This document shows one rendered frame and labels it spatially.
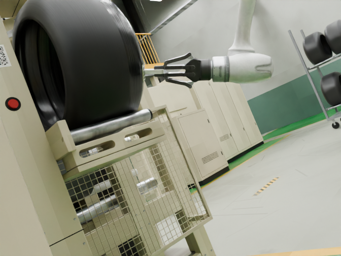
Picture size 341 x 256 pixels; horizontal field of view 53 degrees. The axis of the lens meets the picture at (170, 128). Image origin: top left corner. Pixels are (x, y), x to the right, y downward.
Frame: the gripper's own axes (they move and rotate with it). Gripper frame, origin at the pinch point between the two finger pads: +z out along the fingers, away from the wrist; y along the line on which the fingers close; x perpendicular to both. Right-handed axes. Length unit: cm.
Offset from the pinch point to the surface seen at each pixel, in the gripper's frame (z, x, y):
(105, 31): 13.8, -8.8, -14.7
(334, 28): -244, 485, 21
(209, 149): -36, 449, 218
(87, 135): 19.8, -21.1, 16.2
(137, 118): 6.2, -6.0, 15.5
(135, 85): 5.9, -5.8, 3.8
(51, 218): 29, -36, 37
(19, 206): 1, -95, -4
